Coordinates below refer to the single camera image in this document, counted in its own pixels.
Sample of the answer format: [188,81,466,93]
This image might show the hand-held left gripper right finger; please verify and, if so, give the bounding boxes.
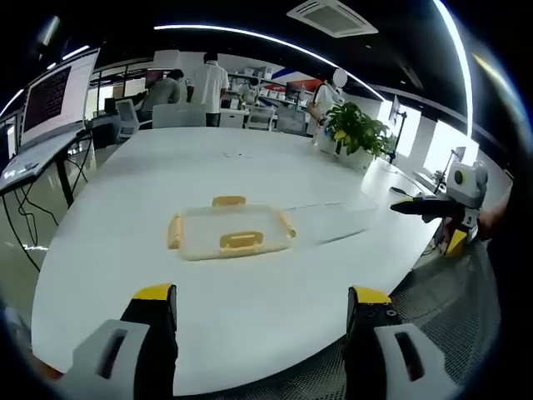
[341,285,463,400]

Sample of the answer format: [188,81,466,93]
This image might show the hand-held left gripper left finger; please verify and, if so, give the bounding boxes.
[62,282,180,400]

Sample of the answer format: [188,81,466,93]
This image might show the ceiling air conditioner vent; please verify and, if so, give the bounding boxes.
[286,0,379,39]

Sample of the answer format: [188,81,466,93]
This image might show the black hanging cables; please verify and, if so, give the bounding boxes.
[0,137,91,272]

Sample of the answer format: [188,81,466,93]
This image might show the grey side desk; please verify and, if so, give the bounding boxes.
[0,127,91,209]

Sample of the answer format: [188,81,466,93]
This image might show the clear plastic container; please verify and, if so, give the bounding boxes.
[286,201,379,248]

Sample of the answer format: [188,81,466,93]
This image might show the large monitor screen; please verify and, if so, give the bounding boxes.
[19,47,102,148]

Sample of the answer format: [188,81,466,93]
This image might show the white planter box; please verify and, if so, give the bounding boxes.
[316,135,375,171]

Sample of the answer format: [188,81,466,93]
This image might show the green potted plant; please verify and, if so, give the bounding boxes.
[322,101,393,162]

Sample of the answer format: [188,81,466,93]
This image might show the clear lid with yellow buckle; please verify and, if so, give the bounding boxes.
[166,194,299,263]

